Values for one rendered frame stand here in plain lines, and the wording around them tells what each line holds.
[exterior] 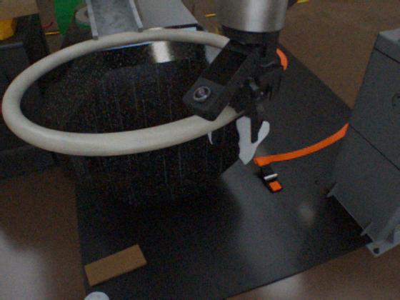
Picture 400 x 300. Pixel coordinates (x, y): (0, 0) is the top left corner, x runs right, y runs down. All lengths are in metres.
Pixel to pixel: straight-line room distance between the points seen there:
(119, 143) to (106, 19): 0.57
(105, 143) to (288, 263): 1.17
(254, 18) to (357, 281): 1.32
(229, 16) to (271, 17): 0.05
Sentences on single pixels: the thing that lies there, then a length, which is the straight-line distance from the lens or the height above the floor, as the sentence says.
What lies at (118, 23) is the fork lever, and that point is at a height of 0.97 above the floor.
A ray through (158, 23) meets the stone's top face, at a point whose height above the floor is 0.87.
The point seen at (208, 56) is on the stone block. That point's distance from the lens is 1.18.
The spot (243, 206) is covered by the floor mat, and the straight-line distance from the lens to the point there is 1.64.
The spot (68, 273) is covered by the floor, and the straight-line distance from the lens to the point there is 1.56.
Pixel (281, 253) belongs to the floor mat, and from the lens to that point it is 1.52.
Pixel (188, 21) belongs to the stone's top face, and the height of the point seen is 0.87.
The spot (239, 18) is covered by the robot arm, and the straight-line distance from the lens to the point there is 0.41.
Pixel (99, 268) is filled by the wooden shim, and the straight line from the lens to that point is 1.50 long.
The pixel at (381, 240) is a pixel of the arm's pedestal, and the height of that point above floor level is 0.02.
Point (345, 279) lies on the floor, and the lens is 1.56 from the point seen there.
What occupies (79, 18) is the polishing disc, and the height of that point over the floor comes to 0.89.
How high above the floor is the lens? 1.31
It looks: 43 degrees down
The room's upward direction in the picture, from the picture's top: straight up
